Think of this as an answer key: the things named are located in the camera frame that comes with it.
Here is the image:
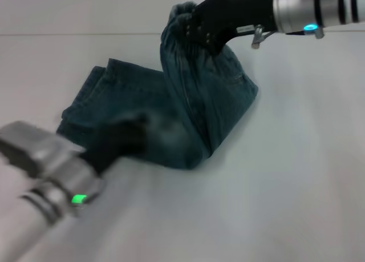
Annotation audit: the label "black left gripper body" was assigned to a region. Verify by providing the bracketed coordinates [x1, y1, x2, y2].
[81, 113, 149, 176]

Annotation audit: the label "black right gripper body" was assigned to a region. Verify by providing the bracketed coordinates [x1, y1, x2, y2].
[193, 0, 277, 57]

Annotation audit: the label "silver right gripper cable plug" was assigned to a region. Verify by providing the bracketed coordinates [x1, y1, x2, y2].
[250, 23, 275, 50]

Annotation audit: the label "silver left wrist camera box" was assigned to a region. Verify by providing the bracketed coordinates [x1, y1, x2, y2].
[0, 120, 85, 179]

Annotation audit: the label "blue denim shorts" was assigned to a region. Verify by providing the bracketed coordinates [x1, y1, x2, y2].
[55, 1, 259, 171]

